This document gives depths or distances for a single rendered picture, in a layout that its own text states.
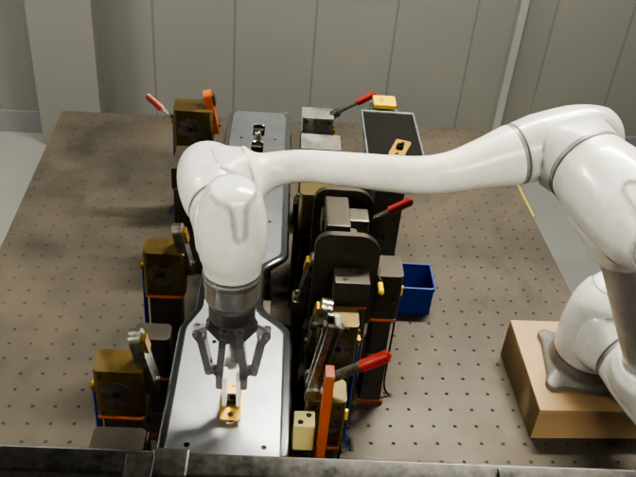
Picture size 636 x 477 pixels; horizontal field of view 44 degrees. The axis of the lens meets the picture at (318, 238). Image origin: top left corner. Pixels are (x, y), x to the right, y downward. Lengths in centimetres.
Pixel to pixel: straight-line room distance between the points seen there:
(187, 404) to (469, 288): 106
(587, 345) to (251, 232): 90
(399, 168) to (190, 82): 301
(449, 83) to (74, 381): 287
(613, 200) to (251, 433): 70
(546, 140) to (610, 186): 14
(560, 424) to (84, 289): 124
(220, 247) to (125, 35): 304
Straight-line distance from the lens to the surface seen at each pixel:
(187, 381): 148
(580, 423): 191
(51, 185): 262
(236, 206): 112
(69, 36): 402
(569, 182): 123
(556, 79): 443
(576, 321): 180
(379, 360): 135
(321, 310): 149
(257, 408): 144
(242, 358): 133
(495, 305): 223
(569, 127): 128
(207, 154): 129
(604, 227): 119
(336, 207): 161
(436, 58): 420
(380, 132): 197
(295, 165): 129
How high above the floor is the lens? 207
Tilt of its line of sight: 35 degrees down
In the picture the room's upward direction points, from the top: 5 degrees clockwise
